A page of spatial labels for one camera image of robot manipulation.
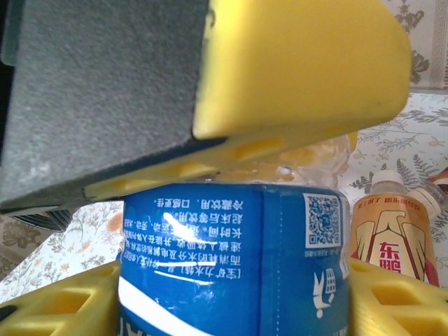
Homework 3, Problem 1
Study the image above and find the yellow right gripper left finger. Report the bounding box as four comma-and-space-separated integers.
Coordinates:
0, 260, 122, 336

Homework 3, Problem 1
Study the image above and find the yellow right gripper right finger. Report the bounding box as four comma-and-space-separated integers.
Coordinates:
348, 257, 448, 336

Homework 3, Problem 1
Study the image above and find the gold red label plastic bottle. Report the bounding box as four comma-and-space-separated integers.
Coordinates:
351, 169, 442, 288

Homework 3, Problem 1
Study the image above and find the blue white label plastic bottle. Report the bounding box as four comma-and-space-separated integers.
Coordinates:
115, 131, 360, 336

